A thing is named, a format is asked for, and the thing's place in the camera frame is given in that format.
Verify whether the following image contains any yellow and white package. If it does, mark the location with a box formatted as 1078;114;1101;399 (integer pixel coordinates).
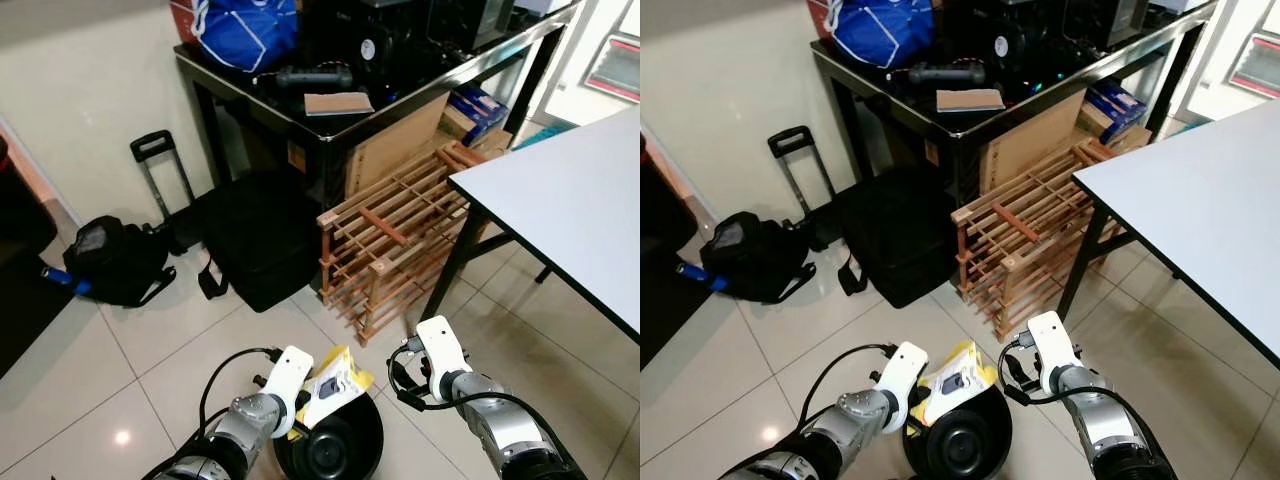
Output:
290;345;376;441
908;340;999;429

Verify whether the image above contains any small black bucket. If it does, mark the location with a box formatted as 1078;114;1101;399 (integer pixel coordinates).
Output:
900;385;1013;480
272;392;385;480

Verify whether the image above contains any wooden slatted rack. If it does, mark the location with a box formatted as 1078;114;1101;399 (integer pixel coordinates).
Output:
317;140;491;346
950;138;1121;343

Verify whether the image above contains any black trolley suitcase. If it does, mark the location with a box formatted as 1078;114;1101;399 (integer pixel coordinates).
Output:
128;130;326;313
766;125;963;309

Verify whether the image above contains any black backpack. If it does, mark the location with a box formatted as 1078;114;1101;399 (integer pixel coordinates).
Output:
700;212;816;305
62;215;176;308

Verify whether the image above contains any blue cylinder bottle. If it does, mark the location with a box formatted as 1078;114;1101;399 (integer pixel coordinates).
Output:
40;265;93;297
677;262;729;293

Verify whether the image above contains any brown cardboard sheet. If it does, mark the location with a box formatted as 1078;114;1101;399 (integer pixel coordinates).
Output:
978;88;1089;196
343;90;453;199

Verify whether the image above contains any grey table with black legs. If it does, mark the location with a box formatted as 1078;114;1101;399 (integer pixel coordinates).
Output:
418;105;641;346
1055;100;1280;371

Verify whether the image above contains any brown flat cardboard box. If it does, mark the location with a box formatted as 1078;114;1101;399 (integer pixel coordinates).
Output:
936;88;1007;113
303;91;376;117

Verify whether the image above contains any blue printed carton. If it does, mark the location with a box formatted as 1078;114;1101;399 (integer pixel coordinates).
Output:
1085;80;1149;131
455;85;511;136

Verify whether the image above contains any black glossy desk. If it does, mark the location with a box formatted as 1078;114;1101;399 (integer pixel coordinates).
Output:
175;0;586;216
810;0;1221;216

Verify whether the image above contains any black cylindrical speaker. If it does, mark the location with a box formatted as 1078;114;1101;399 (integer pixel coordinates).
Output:
908;62;988;87
275;65;356;91

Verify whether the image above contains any black computer case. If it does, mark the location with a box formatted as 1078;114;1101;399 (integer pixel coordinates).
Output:
935;0;1151;96
300;0;516;96

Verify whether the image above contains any blue fabric bag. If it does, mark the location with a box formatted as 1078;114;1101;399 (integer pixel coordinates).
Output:
828;0;936;69
190;0;301;73

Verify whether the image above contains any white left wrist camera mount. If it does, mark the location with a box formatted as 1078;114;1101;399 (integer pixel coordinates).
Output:
262;346;315;436
880;342;929;433

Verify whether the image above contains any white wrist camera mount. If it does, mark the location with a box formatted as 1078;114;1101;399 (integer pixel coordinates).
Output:
262;346;315;436
880;342;929;433
1027;311;1083;391
415;315;471;396

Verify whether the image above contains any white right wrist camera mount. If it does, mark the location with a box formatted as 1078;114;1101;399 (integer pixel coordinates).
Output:
1027;311;1083;391
415;315;471;396

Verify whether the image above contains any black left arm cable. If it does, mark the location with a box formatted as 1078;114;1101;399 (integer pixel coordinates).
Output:
760;343;901;471
140;346;286;480

